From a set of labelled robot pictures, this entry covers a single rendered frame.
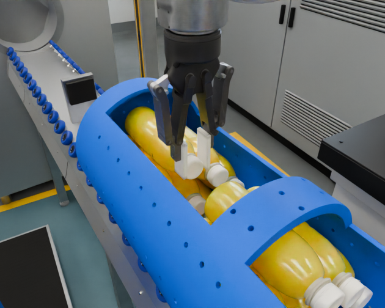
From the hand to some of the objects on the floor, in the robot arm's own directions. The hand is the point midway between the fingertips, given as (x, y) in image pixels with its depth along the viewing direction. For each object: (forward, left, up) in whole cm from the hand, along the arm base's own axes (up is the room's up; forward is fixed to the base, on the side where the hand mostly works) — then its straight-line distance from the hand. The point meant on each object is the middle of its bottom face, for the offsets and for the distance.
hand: (192, 154), depth 56 cm
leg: (+9, -43, -118) cm, 126 cm away
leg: (+6, -141, -116) cm, 183 cm away
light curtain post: (-32, -86, -119) cm, 150 cm away
